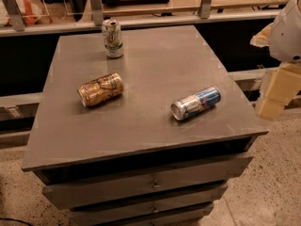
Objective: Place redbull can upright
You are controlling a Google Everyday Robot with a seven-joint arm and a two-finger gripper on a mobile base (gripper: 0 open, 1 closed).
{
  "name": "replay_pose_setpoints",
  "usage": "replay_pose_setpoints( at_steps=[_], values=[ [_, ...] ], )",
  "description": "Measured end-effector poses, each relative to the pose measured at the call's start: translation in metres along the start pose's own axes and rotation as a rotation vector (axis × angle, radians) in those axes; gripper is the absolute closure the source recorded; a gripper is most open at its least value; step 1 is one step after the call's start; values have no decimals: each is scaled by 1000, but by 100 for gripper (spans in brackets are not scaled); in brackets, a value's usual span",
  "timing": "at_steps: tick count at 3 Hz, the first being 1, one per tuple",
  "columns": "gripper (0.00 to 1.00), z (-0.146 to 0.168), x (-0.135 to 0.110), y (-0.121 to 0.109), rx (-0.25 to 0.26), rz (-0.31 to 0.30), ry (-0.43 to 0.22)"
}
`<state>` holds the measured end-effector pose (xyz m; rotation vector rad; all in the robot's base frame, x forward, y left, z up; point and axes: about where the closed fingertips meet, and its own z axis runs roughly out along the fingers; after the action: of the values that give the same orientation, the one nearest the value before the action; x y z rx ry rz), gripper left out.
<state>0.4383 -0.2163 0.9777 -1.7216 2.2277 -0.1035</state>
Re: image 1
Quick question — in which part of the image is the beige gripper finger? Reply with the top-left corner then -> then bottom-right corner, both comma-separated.
250,24 -> 272,48
257,63 -> 301,120

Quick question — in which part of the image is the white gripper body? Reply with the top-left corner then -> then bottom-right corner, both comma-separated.
269,0 -> 301,64

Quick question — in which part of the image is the blue silver redbull can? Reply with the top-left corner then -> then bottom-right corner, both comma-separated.
171,87 -> 221,121

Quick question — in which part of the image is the white green soda can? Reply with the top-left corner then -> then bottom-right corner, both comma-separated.
102,19 -> 123,58

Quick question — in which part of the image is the orange brown soda can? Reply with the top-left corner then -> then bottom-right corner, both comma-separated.
77,73 -> 124,107

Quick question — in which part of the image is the grey drawer cabinet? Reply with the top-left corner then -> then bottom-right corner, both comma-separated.
21,24 -> 270,226

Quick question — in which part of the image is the bottom drawer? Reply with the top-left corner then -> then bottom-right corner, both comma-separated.
94,202 -> 214,226

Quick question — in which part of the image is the orange white cloth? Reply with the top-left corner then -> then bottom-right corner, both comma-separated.
0,0 -> 53,26

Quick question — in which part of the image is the top drawer with knob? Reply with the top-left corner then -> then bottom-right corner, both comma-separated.
42,153 -> 252,209

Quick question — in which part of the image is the drawer with knob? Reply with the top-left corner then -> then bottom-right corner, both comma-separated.
42,153 -> 252,209
69,183 -> 229,226

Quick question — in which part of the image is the middle drawer with knob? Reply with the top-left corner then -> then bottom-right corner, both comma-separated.
69,183 -> 229,226

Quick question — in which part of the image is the grey metal bracket right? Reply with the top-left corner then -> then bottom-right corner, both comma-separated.
198,0 -> 212,19

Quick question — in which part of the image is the grey metal bracket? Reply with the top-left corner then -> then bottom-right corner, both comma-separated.
90,0 -> 103,26
198,0 -> 212,19
2,0 -> 26,31

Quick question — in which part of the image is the grey metal bracket middle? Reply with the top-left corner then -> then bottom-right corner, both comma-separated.
90,0 -> 103,26

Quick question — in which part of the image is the grey metal bracket left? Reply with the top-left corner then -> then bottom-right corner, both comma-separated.
2,0 -> 26,31

